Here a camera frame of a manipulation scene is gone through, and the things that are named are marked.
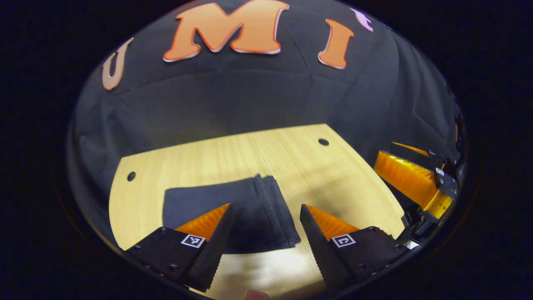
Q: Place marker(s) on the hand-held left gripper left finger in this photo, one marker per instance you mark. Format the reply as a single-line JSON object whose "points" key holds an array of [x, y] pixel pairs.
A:
{"points": [[214, 254]]}

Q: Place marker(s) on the dark grey jeans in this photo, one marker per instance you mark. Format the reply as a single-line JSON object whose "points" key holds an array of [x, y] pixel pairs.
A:
{"points": [[262, 212]]}

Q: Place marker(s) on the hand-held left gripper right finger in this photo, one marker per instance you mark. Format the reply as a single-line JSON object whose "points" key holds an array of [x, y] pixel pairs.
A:
{"points": [[322, 258]]}

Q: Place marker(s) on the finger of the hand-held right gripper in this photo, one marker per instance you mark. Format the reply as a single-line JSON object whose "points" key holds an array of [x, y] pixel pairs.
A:
{"points": [[416, 153], [406, 177]]}

